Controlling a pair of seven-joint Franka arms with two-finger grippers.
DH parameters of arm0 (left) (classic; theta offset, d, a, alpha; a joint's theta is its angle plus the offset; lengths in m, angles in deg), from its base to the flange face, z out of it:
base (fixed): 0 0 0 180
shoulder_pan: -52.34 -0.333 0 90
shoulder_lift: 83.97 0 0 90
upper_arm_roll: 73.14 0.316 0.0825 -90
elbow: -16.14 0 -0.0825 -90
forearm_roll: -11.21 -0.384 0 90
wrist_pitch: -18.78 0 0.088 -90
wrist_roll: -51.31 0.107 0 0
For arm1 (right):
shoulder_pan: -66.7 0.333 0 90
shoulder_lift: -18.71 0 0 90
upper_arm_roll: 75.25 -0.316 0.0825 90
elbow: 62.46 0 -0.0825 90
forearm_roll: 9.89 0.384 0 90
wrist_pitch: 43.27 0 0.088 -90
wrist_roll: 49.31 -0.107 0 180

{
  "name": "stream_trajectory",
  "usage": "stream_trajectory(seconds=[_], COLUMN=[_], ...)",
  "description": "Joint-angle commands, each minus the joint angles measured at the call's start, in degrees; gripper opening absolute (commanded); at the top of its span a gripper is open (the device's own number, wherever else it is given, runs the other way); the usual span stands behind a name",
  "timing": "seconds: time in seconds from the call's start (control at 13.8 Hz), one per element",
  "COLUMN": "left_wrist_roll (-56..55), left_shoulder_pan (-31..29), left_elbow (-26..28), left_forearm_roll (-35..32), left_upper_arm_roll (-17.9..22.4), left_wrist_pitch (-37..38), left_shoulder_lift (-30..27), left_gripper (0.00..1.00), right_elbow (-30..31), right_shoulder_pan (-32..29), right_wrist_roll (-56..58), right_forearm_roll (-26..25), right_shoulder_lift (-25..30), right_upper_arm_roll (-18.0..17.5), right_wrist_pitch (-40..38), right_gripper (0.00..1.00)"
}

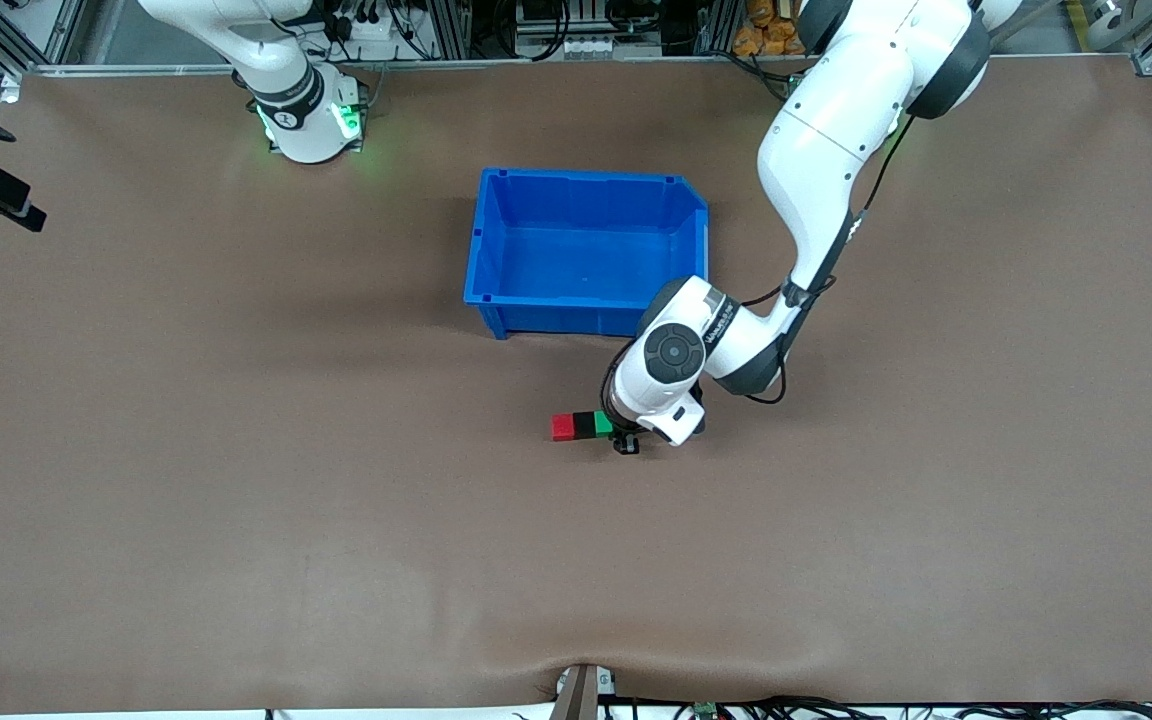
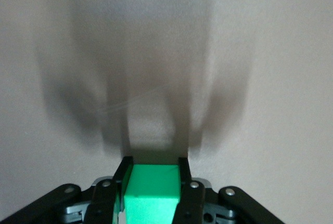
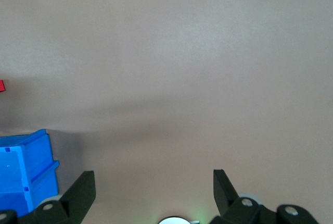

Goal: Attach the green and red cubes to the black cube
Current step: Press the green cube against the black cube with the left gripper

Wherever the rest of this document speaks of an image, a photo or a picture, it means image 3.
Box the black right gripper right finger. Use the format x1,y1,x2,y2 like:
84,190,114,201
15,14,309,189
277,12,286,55
209,169,321,224

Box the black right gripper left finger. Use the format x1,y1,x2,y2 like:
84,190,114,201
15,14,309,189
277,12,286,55
0,170,96,224

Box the blue plastic storage bin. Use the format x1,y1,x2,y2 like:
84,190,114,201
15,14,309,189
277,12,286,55
0,129,60,218

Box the brown table mat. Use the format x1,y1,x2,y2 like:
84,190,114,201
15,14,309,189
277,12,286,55
0,0,333,224

